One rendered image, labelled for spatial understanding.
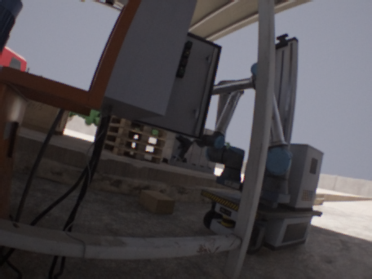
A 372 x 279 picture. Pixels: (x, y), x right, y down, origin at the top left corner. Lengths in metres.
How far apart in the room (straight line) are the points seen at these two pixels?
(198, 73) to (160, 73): 0.55
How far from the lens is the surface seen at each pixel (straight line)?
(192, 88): 1.15
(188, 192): 2.58
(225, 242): 0.88
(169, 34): 0.73
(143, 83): 0.63
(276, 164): 1.16
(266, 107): 0.86
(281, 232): 1.45
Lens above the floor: 0.54
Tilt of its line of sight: 5 degrees up
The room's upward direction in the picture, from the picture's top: 13 degrees clockwise
